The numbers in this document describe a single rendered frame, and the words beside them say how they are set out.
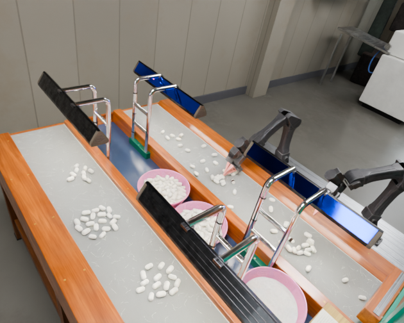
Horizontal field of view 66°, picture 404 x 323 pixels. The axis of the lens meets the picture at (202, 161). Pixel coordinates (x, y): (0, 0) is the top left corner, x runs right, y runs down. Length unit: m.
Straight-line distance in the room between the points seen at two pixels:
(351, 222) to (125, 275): 0.86
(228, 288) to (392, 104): 4.77
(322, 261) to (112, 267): 0.91
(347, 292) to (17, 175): 1.56
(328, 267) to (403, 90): 4.09
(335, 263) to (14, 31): 2.59
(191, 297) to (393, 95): 4.63
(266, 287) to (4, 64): 2.42
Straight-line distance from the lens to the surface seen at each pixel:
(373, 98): 5.49
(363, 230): 1.26
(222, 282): 0.90
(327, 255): 1.60
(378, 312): 1.37
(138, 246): 1.37
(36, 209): 1.51
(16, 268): 2.30
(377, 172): 1.63
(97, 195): 1.57
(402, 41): 5.42
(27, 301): 2.16
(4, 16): 2.79
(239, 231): 1.48
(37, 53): 2.92
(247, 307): 0.88
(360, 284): 1.58
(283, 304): 1.36
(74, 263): 1.31
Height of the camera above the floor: 1.83
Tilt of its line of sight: 37 degrees down
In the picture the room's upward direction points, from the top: 12 degrees clockwise
